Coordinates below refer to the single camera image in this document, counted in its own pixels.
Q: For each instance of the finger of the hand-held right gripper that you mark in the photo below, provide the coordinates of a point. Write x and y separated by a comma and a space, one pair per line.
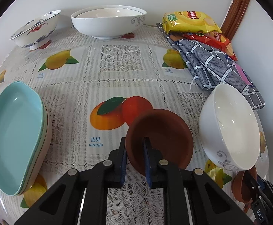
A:
251, 182
261, 183

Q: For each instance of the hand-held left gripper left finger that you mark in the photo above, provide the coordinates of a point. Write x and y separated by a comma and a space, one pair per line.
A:
123, 166

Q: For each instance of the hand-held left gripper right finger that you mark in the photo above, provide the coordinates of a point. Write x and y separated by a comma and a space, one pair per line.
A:
148, 166

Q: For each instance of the brown clay bowl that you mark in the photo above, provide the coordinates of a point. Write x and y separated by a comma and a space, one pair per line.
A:
239, 185
164, 131

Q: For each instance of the pink square plate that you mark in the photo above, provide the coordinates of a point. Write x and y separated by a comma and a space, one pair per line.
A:
49, 133

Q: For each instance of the green square plate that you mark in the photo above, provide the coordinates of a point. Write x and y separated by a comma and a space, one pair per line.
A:
44, 131

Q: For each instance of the teal square plate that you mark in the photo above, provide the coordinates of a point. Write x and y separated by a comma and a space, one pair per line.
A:
12, 131

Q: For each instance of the white bowl with blue swirl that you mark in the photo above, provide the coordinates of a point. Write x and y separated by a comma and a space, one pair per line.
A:
232, 126

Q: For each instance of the pink cloth under towel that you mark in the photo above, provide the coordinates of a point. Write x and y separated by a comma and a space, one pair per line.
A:
243, 73

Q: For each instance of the blue checked cloth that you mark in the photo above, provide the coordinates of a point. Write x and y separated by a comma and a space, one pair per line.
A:
211, 63

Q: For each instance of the large white bowl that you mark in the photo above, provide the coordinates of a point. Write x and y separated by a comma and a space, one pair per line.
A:
103, 28

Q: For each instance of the red chip bag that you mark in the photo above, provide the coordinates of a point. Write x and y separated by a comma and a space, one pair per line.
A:
218, 41

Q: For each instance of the yellow chip bag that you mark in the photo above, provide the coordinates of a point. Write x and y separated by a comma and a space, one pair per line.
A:
188, 21

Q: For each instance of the white bowl with red print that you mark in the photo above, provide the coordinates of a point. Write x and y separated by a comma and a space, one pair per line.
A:
99, 14

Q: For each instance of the blue floral footed bowl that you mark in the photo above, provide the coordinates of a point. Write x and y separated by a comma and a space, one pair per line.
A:
35, 31

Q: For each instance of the brown wooden door frame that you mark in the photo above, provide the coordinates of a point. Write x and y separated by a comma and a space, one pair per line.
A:
237, 11

